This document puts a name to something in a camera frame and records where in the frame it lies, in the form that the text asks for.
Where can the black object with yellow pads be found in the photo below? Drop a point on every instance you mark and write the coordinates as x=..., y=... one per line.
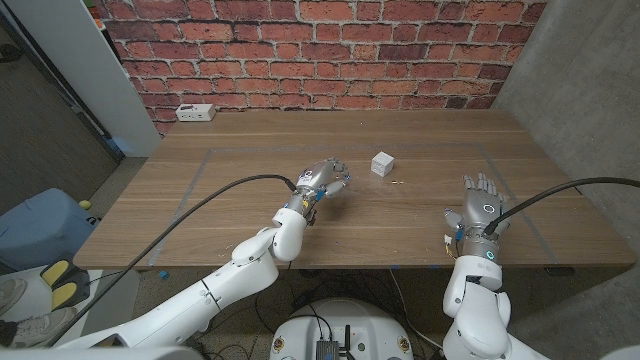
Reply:
x=60, y=285

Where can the red brick printed backdrop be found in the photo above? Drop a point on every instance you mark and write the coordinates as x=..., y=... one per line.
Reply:
x=320, y=50

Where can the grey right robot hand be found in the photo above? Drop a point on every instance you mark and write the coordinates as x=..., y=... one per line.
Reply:
x=480, y=215

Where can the black metal door frame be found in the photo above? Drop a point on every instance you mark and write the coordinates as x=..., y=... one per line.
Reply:
x=65, y=91

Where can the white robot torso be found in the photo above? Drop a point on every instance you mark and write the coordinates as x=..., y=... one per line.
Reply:
x=360, y=320

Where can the white partition panel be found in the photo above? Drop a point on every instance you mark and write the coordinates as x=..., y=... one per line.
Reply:
x=85, y=65

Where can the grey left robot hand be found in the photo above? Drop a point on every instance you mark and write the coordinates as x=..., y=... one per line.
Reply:
x=320, y=180

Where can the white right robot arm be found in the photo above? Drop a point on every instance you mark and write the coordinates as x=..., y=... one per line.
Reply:
x=475, y=310

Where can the white sneaker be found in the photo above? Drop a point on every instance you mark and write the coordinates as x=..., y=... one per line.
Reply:
x=12, y=292
x=40, y=325

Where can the yellow-green ball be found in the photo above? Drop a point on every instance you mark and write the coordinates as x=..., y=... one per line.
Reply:
x=85, y=204

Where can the small grey electronics box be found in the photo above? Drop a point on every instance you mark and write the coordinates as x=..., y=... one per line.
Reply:
x=327, y=350

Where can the black antenna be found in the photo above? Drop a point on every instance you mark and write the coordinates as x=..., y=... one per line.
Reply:
x=347, y=340

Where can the small white box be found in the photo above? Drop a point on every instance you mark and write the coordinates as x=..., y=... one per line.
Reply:
x=382, y=164

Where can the white power strip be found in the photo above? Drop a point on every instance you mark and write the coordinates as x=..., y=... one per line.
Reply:
x=195, y=112

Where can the white floor platform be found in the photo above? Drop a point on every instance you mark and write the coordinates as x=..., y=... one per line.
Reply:
x=112, y=300

